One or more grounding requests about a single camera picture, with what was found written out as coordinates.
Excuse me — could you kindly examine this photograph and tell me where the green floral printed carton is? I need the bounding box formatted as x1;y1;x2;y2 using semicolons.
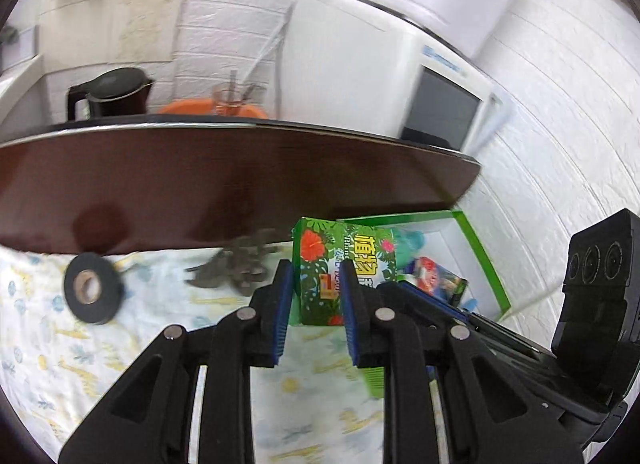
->
291;217;401;327

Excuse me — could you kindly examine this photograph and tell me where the clear glass cup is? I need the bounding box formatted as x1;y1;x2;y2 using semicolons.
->
212;72;266;117

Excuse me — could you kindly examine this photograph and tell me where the black electric kettle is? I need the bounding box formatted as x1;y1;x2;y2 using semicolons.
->
67;68;153;121

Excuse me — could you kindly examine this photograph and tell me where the green cardboard box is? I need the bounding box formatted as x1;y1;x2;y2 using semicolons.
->
336;209;512;322

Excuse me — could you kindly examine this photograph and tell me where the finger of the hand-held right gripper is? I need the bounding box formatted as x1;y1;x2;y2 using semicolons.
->
400;283;482;346

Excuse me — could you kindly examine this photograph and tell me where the brown wooden headboard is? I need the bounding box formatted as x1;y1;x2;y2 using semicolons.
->
0;114;482;252

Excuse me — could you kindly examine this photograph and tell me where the orange plastic basin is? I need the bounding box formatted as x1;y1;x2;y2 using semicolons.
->
159;98;268;119

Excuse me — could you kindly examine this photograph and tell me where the grey toy dinosaur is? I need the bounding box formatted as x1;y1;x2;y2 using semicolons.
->
185;229;286;295

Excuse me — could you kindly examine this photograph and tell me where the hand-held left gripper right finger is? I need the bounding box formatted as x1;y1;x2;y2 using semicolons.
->
340;271;586;464

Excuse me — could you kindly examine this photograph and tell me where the white animal printed blanket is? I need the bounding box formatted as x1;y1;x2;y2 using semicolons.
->
0;239;451;464

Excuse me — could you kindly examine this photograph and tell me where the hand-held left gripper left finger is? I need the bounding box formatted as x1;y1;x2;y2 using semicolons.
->
59;259;296;464

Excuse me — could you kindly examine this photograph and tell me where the colourful printed packet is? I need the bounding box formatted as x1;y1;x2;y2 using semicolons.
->
412;257;468;305

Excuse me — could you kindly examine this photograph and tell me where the clear bottle with green label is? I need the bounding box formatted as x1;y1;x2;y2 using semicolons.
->
390;227;428;275

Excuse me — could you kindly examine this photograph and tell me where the white microwave oven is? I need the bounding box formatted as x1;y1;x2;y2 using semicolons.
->
280;0;513;152

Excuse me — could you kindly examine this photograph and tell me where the black tape roll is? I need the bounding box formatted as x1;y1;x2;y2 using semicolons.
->
63;253;125;326

